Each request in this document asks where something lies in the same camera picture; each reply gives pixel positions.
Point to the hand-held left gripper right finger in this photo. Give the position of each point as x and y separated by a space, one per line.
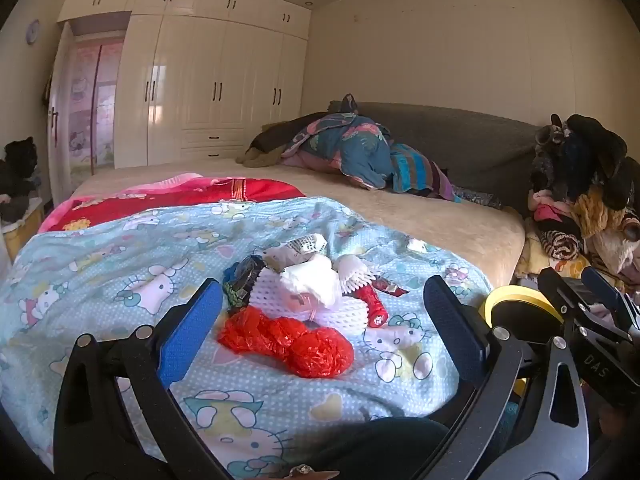
452 325

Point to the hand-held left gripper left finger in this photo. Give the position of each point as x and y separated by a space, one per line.
190 330

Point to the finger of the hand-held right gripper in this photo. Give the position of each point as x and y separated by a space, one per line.
605 292
552 287

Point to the yellow bin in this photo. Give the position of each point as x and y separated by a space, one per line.
505 294

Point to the white foam net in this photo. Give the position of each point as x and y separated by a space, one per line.
262 292

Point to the red plastic bag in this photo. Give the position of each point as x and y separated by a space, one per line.
310 355

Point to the white tissue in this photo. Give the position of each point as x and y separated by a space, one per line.
310 280

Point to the yellow cartoon cloth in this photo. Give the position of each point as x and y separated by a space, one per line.
530 260

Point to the zebra print garment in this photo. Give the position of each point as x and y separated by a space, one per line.
562 245

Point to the beige fleece garment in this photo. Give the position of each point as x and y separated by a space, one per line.
615 250

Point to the dark red wrapper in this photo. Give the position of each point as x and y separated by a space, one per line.
390 287

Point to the black packet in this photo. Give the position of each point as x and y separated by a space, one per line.
245 280

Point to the pink garment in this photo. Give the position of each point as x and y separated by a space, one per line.
547 207

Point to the mustard knit garment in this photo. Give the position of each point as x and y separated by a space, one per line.
595 212

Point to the red tube packet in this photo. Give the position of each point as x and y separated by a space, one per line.
372 305

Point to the cartoon print blue quilt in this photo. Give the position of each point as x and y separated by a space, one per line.
125 260

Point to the beige bed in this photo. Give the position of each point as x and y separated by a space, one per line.
425 215

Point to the dark patterned pillow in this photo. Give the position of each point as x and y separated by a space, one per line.
480 199

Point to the red blanket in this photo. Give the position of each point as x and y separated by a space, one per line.
200 195

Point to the black fluffy garment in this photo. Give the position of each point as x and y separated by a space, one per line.
590 155

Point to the striped blanket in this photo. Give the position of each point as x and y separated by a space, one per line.
415 170

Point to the yellow storage box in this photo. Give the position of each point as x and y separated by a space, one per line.
27 220

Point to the brown clothing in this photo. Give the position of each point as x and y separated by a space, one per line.
265 147

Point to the blue floral quilt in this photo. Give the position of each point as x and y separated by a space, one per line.
360 150

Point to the black plush toy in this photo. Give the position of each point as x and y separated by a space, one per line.
17 170

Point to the cartoon door curtain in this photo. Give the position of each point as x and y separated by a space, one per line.
100 105

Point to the white door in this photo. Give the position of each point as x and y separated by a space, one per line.
57 125

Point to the cream wardrobe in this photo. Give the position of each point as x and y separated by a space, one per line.
200 70

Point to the wall clock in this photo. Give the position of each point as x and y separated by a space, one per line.
32 31

